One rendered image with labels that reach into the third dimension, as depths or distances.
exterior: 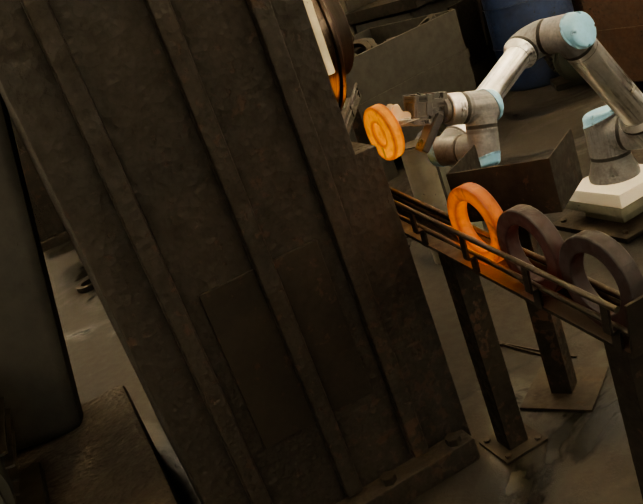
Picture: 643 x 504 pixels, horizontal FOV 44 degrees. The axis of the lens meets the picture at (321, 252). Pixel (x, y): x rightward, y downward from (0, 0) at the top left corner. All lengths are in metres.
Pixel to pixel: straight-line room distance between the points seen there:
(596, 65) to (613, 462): 1.31
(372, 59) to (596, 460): 3.03
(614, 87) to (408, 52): 2.12
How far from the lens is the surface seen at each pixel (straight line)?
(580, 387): 2.35
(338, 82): 2.14
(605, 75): 2.84
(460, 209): 1.78
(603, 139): 3.18
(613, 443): 2.14
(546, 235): 1.52
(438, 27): 4.99
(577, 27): 2.68
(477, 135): 2.30
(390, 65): 4.70
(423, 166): 3.17
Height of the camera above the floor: 1.31
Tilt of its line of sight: 19 degrees down
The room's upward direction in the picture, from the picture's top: 20 degrees counter-clockwise
